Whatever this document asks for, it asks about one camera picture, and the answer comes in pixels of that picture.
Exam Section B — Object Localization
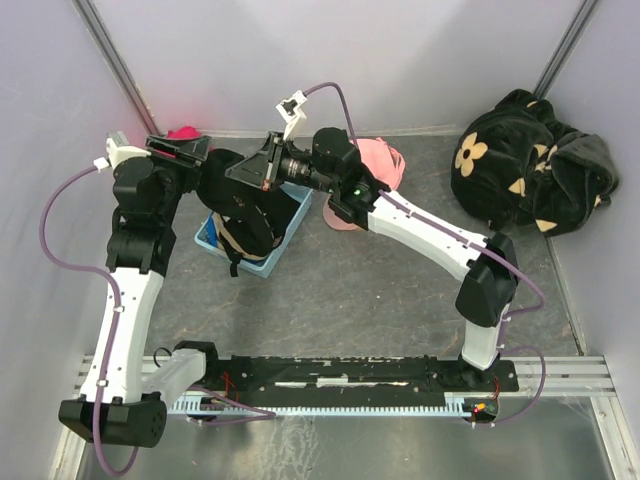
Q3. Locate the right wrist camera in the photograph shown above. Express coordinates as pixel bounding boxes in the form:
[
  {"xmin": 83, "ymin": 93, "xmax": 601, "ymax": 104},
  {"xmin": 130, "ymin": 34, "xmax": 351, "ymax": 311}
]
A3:
[{"xmin": 275, "ymin": 90, "xmax": 307, "ymax": 141}]

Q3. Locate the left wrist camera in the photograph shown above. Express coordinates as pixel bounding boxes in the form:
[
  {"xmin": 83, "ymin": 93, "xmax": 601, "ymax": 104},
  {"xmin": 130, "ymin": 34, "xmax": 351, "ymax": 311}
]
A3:
[{"xmin": 93, "ymin": 131, "xmax": 151, "ymax": 172}]

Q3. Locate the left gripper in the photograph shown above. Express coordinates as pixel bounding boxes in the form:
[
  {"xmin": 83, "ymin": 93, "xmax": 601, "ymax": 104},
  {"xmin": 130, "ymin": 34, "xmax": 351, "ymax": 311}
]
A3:
[{"xmin": 145, "ymin": 134, "xmax": 211, "ymax": 224}]

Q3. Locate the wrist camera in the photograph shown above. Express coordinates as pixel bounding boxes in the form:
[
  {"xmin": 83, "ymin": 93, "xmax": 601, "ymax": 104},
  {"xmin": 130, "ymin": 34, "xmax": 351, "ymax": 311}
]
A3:
[
  {"xmin": 275, "ymin": 90, "xmax": 307, "ymax": 141},
  {"xmin": 93, "ymin": 131, "xmax": 151, "ymax": 172}
]

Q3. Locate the corner aluminium post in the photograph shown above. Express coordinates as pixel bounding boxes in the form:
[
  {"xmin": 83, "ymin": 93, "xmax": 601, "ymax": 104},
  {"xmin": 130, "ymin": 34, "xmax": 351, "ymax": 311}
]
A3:
[
  {"xmin": 533, "ymin": 0, "xmax": 601, "ymax": 98},
  {"xmin": 71, "ymin": 0, "xmax": 160, "ymax": 135}
]

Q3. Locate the black baseball cap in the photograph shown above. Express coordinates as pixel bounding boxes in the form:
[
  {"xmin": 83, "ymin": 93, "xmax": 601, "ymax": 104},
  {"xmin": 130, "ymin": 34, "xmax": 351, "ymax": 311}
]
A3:
[{"xmin": 197, "ymin": 148, "xmax": 299, "ymax": 261}]

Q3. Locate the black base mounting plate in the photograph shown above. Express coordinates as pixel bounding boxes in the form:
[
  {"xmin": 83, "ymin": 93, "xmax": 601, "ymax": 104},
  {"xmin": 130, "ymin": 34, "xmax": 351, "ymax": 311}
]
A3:
[{"xmin": 197, "ymin": 356, "xmax": 519, "ymax": 409}]

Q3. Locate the black floral plush blanket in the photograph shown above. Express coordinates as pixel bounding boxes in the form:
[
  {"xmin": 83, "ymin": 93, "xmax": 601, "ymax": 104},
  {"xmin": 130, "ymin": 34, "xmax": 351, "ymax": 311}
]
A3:
[{"xmin": 450, "ymin": 89, "xmax": 619, "ymax": 237}]

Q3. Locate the blue perforated plastic basket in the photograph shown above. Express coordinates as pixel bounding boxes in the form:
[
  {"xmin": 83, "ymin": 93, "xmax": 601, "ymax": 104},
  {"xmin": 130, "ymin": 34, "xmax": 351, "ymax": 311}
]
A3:
[{"xmin": 194, "ymin": 183, "xmax": 313, "ymax": 278}]

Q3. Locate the magenta cloth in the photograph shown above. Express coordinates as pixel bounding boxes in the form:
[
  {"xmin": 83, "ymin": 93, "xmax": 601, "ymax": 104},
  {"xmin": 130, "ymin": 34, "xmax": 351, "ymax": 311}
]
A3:
[{"xmin": 166, "ymin": 126, "xmax": 202, "ymax": 141}]

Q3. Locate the aluminium rail frame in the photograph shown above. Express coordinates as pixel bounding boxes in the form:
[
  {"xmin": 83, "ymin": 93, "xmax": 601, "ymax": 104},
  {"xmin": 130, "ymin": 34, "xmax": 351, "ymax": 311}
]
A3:
[{"xmin": 80, "ymin": 349, "xmax": 613, "ymax": 403}]

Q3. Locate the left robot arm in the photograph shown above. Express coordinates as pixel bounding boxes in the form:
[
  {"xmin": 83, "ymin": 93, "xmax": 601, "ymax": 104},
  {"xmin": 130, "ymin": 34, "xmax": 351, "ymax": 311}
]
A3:
[{"xmin": 59, "ymin": 136, "xmax": 221, "ymax": 448}]

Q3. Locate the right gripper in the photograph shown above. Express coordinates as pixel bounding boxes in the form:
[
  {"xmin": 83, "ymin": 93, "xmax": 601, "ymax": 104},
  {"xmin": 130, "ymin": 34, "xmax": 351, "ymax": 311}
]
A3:
[{"xmin": 226, "ymin": 132, "xmax": 337, "ymax": 195}]

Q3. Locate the right corner aluminium post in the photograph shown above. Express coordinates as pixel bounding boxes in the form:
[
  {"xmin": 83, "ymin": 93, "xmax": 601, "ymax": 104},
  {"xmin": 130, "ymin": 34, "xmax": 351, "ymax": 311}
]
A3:
[{"xmin": 533, "ymin": 0, "xmax": 601, "ymax": 98}]

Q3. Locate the black and tan hat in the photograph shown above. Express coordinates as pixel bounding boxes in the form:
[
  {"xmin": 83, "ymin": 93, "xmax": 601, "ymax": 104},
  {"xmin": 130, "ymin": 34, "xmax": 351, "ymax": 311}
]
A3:
[{"xmin": 207, "ymin": 212, "xmax": 287, "ymax": 278}]

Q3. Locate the left corner aluminium post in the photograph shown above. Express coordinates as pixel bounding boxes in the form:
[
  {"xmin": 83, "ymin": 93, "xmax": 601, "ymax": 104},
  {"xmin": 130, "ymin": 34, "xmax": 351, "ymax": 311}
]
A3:
[{"xmin": 71, "ymin": 0, "xmax": 160, "ymax": 135}]

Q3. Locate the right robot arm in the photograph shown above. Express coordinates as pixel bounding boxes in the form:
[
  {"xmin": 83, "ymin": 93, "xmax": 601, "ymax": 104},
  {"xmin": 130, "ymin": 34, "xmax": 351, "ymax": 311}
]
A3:
[{"xmin": 225, "ymin": 127, "xmax": 518, "ymax": 391}]

